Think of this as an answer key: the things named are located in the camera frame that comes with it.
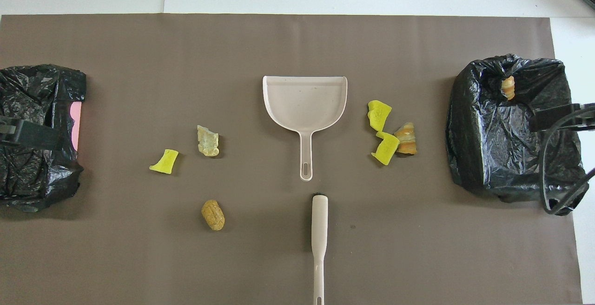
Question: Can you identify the beige plastic dustpan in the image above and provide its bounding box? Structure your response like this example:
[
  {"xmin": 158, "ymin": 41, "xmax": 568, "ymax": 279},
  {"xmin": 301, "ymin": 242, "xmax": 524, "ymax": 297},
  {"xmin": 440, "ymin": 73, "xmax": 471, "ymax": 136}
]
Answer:
[{"xmin": 262, "ymin": 75, "xmax": 348, "ymax": 182}]

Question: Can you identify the beige hand brush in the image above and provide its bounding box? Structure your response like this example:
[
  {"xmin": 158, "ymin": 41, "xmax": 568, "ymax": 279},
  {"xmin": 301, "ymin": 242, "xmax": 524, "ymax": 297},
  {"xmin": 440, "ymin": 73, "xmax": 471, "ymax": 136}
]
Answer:
[{"xmin": 311, "ymin": 192, "xmax": 329, "ymax": 305}]

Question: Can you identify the yellow sponge piece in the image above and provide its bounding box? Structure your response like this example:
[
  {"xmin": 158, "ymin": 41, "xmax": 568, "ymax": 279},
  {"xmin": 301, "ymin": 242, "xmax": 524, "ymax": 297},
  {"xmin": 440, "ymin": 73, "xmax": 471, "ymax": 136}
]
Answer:
[
  {"xmin": 371, "ymin": 131, "xmax": 401, "ymax": 166},
  {"xmin": 149, "ymin": 149, "xmax": 179, "ymax": 175},
  {"xmin": 367, "ymin": 100, "xmax": 392, "ymax": 132}
]

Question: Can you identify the small orange croissant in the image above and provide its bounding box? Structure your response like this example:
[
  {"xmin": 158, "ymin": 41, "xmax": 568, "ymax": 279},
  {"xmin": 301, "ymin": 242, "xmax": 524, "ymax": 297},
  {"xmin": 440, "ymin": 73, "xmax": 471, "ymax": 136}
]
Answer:
[{"xmin": 501, "ymin": 76, "xmax": 516, "ymax": 101}]

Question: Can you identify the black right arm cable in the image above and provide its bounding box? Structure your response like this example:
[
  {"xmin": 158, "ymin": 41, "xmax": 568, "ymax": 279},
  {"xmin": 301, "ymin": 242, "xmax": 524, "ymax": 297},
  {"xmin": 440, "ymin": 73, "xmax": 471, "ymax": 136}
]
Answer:
[{"xmin": 542, "ymin": 107, "xmax": 595, "ymax": 215}]

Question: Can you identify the brown table mat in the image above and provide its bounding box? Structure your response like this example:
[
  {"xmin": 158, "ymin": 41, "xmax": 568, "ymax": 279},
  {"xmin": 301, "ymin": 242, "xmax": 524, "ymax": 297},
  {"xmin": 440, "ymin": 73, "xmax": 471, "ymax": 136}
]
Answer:
[{"xmin": 0, "ymin": 13, "xmax": 584, "ymax": 305}]

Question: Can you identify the black plastic trash bag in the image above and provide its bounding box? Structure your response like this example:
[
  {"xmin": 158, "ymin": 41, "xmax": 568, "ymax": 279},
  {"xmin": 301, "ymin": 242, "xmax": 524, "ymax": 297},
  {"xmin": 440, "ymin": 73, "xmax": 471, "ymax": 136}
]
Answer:
[
  {"xmin": 445, "ymin": 54, "xmax": 590, "ymax": 216},
  {"xmin": 0, "ymin": 64, "xmax": 87, "ymax": 213}
]

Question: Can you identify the pink plastic bin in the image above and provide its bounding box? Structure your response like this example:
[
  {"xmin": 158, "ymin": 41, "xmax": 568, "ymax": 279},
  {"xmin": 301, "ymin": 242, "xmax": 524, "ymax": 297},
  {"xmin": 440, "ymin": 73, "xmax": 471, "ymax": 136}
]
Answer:
[{"xmin": 70, "ymin": 102, "xmax": 82, "ymax": 150}]

